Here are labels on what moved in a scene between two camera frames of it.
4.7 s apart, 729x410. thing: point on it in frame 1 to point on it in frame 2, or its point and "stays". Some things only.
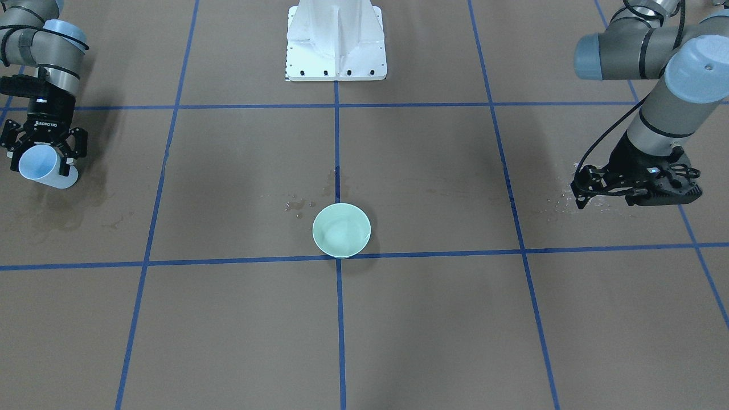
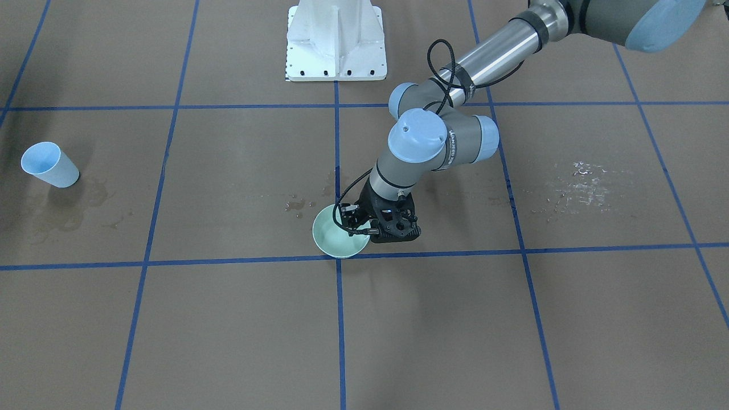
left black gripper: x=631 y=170 to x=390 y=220
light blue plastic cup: x=41 y=163 stays
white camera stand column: x=335 y=40 stays
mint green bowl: x=342 y=230 stays
